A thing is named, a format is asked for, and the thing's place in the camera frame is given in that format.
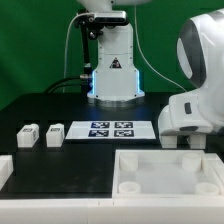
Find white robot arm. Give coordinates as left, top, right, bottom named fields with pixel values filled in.
left=158, top=8, right=224, bottom=136

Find white fiducial marker sheet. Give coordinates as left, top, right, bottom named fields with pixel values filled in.
left=66, top=121, right=155, bottom=140

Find black cable bundle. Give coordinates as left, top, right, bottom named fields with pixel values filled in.
left=43, top=74, right=94, bottom=94

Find white camera cable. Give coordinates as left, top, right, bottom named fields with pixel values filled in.
left=62, top=12, right=88, bottom=94

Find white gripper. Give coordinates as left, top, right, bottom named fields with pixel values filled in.
left=158, top=90, right=224, bottom=136

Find white square tabletop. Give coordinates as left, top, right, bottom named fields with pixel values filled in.
left=112, top=150, right=224, bottom=198

